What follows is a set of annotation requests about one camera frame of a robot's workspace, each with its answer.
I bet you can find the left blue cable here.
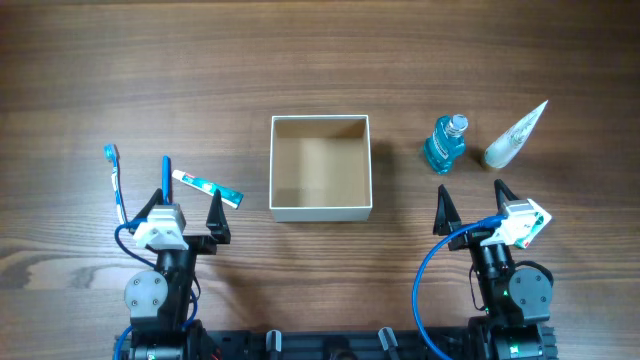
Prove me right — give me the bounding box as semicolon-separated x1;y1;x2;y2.
112;219;200;360

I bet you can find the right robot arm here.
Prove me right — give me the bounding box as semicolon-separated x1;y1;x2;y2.
429;179;558;360

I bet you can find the right blue cable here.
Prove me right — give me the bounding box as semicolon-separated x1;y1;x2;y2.
411;214;507;360

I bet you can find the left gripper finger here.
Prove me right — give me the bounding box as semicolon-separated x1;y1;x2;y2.
133;188;164;221
206;190;231;244

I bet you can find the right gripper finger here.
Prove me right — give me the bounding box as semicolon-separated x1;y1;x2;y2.
494;179;519;209
433;184;462;236

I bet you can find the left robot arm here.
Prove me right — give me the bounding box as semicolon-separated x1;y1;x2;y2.
113;188;231;360

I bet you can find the green white small box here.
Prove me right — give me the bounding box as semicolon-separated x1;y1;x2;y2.
514;199;552;249

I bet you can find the small toothpaste tube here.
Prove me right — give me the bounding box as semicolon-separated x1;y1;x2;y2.
172;170;244;209

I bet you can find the white cone tube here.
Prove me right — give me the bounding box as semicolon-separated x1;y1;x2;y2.
483;100;548;169

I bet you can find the blue cable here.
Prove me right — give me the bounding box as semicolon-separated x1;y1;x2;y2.
112;219;200;360
411;214;507;360

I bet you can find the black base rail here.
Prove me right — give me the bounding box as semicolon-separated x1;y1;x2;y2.
202;327;474;360

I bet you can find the white cardboard box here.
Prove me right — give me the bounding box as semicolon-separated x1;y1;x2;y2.
269;114;373;223

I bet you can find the blue mouthwash bottle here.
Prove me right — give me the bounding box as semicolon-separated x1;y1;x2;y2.
423;114;469;175

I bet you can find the blue white toothbrush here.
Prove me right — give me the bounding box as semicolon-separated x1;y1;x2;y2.
103;144;127;224

